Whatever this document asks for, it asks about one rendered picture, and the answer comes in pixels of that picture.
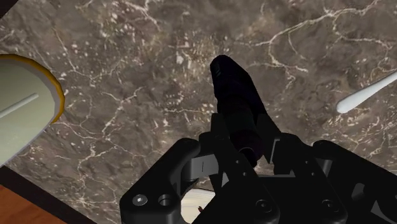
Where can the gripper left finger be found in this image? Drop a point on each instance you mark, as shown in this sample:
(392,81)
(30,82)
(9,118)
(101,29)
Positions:
(155,192)

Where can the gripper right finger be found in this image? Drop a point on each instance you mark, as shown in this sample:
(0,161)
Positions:
(341,173)

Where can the black oblong object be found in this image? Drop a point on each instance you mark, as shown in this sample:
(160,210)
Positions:
(235,93)

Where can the white round object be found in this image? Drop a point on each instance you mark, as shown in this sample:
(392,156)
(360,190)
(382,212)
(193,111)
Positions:
(193,204)

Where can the white utensil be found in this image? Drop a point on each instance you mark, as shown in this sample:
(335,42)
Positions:
(359,96)

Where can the pale plate with orange rim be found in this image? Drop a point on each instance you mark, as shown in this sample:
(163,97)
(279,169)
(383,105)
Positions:
(24,130)

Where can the pale thin rod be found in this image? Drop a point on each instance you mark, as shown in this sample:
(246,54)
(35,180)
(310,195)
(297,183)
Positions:
(18,106)

